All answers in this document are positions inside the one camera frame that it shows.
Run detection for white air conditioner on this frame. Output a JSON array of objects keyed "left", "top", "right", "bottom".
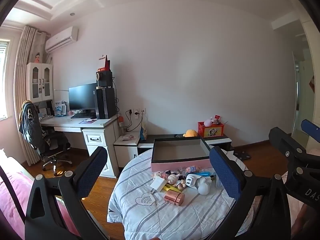
[{"left": 45, "top": 26, "right": 78, "bottom": 53}]

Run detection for white door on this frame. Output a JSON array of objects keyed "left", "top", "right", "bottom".
[{"left": 291, "top": 17, "right": 320, "bottom": 143}]

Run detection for magenta blanket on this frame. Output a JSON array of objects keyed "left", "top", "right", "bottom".
[{"left": 0, "top": 171, "right": 80, "bottom": 240}]

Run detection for striped quilt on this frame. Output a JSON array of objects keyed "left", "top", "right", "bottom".
[{"left": 107, "top": 147, "right": 253, "bottom": 240}]

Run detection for small doll figurine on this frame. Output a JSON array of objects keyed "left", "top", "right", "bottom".
[{"left": 167, "top": 174, "right": 187, "bottom": 188}]

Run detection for black low cabinet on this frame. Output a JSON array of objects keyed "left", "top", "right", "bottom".
[{"left": 137, "top": 134, "right": 234, "bottom": 155}]

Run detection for window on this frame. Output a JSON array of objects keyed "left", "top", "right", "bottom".
[{"left": 0, "top": 39, "right": 12, "bottom": 120}]

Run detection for white nightstand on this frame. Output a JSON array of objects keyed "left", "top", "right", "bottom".
[{"left": 113, "top": 131, "right": 140, "bottom": 168}]

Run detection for blue and white box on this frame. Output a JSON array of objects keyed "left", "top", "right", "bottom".
[{"left": 54, "top": 100, "right": 67, "bottom": 117}]

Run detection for black office chair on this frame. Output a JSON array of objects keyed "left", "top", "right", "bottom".
[{"left": 19, "top": 100, "right": 73, "bottom": 173}]

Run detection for white desk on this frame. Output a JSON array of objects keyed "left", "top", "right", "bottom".
[{"left": 40, "top": 116, "right": 120, "bottom": 178}]

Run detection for black power cable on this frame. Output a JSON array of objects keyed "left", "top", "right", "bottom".
[{"left": 124, "top": 110, "right": 137, "bottom": 132}]

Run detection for pink box with black rim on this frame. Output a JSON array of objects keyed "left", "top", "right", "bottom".
[{"left": 151, "top": 137, "right": 210, "bottom": 172}]

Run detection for grey jacket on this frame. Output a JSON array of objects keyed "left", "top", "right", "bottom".
[{"left": 19, "top": 101, "right": 43, "bottom": 150}]

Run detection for black computer tower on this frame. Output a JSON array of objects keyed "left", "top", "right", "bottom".
[{"left": 96, "top": 87, "right": 117, "bottom": 119}]

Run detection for black floor scale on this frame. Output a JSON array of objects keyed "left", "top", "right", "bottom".
[{"left": 231, "top": 151, "right": 251, "bottom": 160}]

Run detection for black computer monitor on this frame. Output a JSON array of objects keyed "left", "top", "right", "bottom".
[{"left": 69, "top": 83, "right": 97, "bottom": 112}]

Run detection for red storage box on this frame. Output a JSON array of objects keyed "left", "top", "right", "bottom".
[{"left": 197, "top": 121, "right": 225, "bottom": 138}]

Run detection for red desk calendar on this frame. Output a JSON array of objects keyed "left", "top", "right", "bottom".
[{"left": 98, "top": 55, "right": 111, "bottom": 72}]

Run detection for row of books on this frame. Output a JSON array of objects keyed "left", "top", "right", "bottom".
[{"left": 37, "top": 101, "right": 54, "bottom": 117}]

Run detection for rose gold cylinder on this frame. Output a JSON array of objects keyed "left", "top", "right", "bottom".
[{"left": 164, "top": 189, "right": 185, "bottom": 207}]

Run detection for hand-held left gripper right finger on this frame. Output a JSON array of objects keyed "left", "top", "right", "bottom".
[{"left": 200, "top": 146, "right": 292, "bottom": 240}]

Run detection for beige curtain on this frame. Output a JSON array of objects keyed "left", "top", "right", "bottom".
[{"left": 14, "top": 25, "right": 48, "bottom": 165}]

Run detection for white glass-door cabinet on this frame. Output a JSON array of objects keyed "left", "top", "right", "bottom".
[{"left": 26, "top": 62, "right": 54, "bottom": 103}]

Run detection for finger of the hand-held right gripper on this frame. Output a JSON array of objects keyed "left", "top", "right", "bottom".
[
  {"left": 269, "top": 127, "right": 310, "bottom": 168},
  {"left": 301, "top": 119, "right": 320, "bottom": 137}
]

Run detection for black keyboard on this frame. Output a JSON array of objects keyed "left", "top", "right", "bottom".
[{"left": 71, "top": 112, "right": 97, "bottom": 119}]

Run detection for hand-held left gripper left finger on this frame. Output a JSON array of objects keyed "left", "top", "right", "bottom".
[{"left": 24, "top": 146, "right": 110, "bottom": 240}]

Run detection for white charger block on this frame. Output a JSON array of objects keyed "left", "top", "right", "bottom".
[{"left": 150, "top": 176, "right": 167, "bottom": 193}]

